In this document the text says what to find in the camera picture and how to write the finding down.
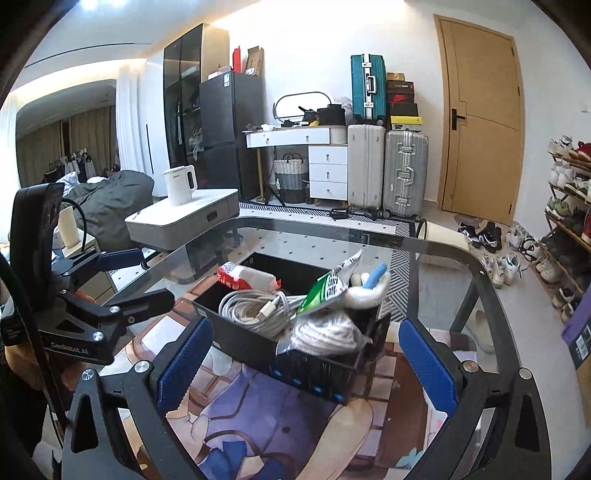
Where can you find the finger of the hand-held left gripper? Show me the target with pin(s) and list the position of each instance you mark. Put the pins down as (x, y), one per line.
(147, 302)
(120, 258)

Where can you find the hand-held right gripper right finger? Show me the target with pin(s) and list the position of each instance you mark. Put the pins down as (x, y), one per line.
(429, 364)

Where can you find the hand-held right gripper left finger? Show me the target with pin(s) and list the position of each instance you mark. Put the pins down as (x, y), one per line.
(184, 364)

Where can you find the black cardboard box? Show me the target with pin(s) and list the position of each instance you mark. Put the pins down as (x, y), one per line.
(249, 341)

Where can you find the white plush toy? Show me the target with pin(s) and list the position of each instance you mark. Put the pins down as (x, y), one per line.
(364, 295)

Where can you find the red and white packet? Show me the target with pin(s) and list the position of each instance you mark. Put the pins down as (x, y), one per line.
(249, 277)

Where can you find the green packet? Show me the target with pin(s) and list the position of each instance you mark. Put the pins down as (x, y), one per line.
(323, 290)

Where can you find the person's left forearm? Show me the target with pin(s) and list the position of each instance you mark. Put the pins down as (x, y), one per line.
(23, 429)

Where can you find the person's left hand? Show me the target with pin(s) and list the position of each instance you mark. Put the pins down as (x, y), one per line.
(23, 369)

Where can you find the white slipper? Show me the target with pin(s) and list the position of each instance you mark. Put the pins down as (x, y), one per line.
(480, 327)

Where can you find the dark grey beanbag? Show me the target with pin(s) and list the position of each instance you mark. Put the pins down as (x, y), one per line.
(120, 194)

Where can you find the white side cabinet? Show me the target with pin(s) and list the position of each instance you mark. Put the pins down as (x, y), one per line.
(184, 217)

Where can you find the white electric kettle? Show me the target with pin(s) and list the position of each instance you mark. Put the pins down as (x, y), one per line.
(180, 187)

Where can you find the group of shoes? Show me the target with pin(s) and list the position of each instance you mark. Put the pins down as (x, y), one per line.
(485, 240)

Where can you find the white curtain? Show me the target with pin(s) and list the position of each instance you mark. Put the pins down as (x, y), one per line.
(131, 120)

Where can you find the purple cardboard box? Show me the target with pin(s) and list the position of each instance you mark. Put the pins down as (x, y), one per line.
(579, 341)

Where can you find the black refrigerator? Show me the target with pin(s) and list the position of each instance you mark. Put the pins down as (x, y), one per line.
(226, 120)

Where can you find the black glass cabinet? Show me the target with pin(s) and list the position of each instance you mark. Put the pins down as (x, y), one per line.
(182, 92)

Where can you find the shoe rack with shoes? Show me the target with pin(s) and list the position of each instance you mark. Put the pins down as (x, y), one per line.
(568, 240)

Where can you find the woven basket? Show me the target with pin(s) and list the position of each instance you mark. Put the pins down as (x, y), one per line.
(291, 180)

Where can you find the silver suitcase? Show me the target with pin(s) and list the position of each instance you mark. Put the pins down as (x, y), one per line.
(406, 170)

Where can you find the white suitcase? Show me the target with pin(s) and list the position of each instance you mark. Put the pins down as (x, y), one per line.
(364, 166)

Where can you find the white vanity desk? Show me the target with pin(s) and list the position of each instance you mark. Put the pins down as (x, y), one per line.
(328, 170)

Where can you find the red box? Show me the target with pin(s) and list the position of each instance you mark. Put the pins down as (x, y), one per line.
(237, 59)

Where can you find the wooden door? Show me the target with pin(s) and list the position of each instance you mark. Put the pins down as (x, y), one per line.
(485, 138)

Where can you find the oval mirror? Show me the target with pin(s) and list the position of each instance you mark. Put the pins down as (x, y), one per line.
(295, 104)

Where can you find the brown cardboard box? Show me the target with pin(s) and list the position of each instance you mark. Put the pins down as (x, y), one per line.
(255, 60)

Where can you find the black bag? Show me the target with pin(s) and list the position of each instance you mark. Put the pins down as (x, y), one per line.
(332, 115)

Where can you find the stack of shoe boxes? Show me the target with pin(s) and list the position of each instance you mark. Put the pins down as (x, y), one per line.
(401, 101)

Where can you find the teal suitcase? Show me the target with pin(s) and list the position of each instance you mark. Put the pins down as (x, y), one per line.
(362, 87)

